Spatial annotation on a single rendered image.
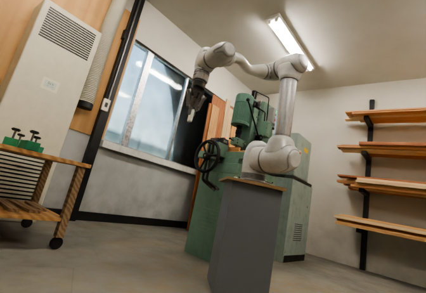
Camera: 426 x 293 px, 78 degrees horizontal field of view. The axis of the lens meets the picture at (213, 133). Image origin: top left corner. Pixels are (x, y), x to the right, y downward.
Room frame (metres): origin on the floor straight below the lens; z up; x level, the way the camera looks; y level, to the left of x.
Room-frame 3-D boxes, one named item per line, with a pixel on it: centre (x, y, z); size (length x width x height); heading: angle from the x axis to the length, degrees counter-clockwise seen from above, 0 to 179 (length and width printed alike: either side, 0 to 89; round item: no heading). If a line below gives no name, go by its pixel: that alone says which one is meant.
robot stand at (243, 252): (1.69, -0.31, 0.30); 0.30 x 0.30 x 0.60; 4
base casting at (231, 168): (2.51, -0.32, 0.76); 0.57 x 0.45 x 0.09; 133
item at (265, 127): (2.46, -0.50, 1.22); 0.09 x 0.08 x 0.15; 133
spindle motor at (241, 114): (2.42, -0.24, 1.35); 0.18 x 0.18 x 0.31
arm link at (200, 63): (1.36, 0.12, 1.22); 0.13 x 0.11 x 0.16; 32
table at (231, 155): (2.38, -0.13, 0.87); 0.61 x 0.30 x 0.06; 43
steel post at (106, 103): (2.76, 1.20, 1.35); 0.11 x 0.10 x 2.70; 139
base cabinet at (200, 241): (2.51, -0.32, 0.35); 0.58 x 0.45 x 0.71; 133
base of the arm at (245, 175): (1.69, -0.33, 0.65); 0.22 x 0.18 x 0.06; 103
